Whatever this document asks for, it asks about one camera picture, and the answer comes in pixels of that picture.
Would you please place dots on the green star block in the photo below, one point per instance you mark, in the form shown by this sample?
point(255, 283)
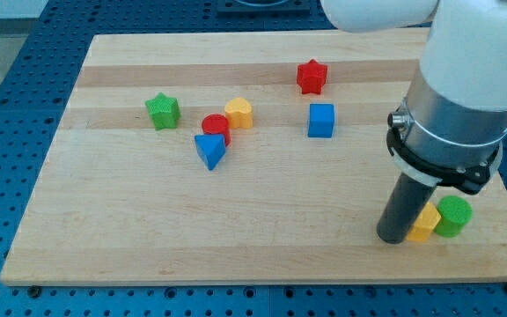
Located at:
point(164, 111)

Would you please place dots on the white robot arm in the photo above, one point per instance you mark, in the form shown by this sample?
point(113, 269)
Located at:
point(449, 128)

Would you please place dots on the wooden board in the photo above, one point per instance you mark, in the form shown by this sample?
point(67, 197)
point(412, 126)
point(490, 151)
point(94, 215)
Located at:
point(118, 203)

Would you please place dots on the green cylinder block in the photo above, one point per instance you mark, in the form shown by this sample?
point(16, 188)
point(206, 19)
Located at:
point(455, 213)

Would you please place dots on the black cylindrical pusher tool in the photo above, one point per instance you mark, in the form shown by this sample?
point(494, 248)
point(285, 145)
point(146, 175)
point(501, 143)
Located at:
point(402, 209)

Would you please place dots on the red cylinder block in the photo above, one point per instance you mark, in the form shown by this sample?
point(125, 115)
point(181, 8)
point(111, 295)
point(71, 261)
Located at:
point(217, 124)

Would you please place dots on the blue triangle block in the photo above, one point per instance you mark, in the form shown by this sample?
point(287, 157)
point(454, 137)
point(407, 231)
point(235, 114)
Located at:
point(210, 149)

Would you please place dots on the yellow heart block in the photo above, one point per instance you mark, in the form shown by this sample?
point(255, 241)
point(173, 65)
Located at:
point(239, 113)

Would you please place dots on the yellow hexagon block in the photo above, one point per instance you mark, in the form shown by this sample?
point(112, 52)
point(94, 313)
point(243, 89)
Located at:
point(425, 224)

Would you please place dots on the blue cube block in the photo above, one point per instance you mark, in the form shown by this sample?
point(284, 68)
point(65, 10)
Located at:
point(321, 119)

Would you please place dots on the red star block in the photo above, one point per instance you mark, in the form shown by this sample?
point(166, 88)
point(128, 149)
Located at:
point(311, 77)

